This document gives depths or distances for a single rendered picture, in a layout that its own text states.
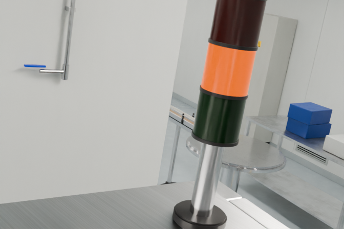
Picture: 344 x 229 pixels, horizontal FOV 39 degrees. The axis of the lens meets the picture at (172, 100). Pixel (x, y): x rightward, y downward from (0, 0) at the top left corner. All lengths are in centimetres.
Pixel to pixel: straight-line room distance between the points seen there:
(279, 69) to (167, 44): 547
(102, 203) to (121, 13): 151
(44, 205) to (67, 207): 2
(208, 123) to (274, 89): 710
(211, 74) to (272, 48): 686
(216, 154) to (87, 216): 15
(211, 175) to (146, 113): 168
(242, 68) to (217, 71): 2
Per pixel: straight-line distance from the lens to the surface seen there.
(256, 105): 753
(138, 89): 213
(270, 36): 738
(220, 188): 65
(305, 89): 743
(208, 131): 49
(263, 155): 456
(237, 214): 59
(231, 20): 47
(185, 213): 54
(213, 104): 49
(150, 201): 58
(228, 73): 48
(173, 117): 529
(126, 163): 223
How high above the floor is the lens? 235
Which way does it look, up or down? 14 degrees down
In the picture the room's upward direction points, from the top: 9 degrees clockwise
